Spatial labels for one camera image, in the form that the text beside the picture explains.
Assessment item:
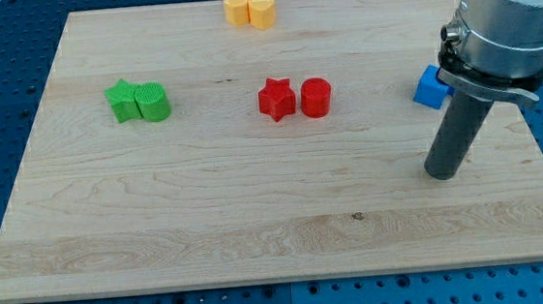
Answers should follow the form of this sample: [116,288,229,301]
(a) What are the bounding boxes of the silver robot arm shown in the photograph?
[438,0,543,113]

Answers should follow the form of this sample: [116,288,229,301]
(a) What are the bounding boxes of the red star block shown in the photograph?
[257,77,296,122]

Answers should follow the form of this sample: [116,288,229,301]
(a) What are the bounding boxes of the green star block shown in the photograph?
[104,79,142,123]

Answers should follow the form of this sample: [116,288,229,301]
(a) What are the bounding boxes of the red cylinder block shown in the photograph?
[301,77,332,118]

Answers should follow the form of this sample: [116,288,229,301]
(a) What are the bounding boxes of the light wooden board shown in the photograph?
[0,0,543,304]

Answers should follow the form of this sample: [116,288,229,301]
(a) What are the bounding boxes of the green cylinder block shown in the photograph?
[134,81,171,123]

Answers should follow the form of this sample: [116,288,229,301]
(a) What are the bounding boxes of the yellow heart block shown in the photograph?
[247,0,277,30]

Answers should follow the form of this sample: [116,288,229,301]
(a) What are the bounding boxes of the yellow hexagon block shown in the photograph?
[223,0,250,26]

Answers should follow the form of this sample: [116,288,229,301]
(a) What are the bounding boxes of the blue cube block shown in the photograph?
[413,65,455,109]

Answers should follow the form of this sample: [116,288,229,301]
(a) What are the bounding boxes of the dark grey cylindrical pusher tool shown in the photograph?
[424,92,493,180]

